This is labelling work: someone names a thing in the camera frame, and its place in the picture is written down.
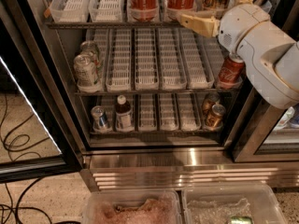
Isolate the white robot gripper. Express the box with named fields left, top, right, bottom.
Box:
left=177, top=0, right=270, bottom=53

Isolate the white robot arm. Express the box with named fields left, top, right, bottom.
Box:
left=177, top=0, right=299, bottom=109

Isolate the red cola can middle shelf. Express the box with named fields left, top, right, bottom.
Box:
left=218, top=54, right=245, bottom=88

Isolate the red cola can left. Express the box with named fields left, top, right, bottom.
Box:
left=131, top=0, right=158, bottom=21

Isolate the gold can rear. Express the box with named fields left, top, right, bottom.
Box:
left=202, top=92, right=221, bottom=115

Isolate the gold can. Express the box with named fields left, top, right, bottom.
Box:
left=202, top=92, right=221, bottom=115
left=205, top=104, right=226, bottom=128

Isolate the gold can front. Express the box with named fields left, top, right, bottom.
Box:
left=205, top=104, right=226, bottom=128

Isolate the white soda can rear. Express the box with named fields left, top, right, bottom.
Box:
left=80, top=40, right=102, bottom=70

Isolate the white soda can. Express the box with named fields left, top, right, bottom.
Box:
left=74, top=54, right=100, bottom=92
left=80, top=40, right=102, bottom=70

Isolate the white soda can front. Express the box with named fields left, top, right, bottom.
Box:
left=74, top=54, right=100, bottom=92

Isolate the blue silver energy can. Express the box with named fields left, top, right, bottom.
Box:
left=91, top=105, right=110, bottom=133

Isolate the stainless fridge base grille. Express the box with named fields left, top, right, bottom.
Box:
left=80, top=148, right=299, bottom=191

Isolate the green can in bin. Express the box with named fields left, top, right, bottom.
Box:
left=229, top=217, right=253, bottom=224

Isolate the open fridge glass door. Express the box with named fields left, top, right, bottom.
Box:
left=0, top=0, right=82, bottom=183

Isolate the white tray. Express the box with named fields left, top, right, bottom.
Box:
left=88, top=0, right=124, bottom=22
left=50, top=0, right=90, bottom=22

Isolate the brown drink bottle white cap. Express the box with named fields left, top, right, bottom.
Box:
left=115, top=95, right=133, bottom=130

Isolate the white tray top far left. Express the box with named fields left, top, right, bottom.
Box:
left=50, top=0, right=90, bottom=22

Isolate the clear bin with bubble wrap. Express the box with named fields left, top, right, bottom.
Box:
left=181, top=183, right=288, bottom=224

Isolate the clear bin with pink wrap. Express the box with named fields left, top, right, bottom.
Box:
left=81, top=189, right=182, bottom=224

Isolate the top wire shelf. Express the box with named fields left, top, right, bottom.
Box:
left=46, top=21, right=181, bottom=30

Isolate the wire shelf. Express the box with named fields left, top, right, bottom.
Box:
left=46, top=21, right=181, bottom=30
left=90, top=129, right=221, bottom=136
left=75, top=88, right=240, bottom=96

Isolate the bottom wire shelf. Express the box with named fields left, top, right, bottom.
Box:
left=90, top=129, right=221, bottom=136

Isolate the middle wire shelf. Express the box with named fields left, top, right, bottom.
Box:
left=75, top=88, right=240, bottom=96

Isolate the black floor cable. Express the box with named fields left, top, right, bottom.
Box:
left=0, top=93, right=80, bottom=224

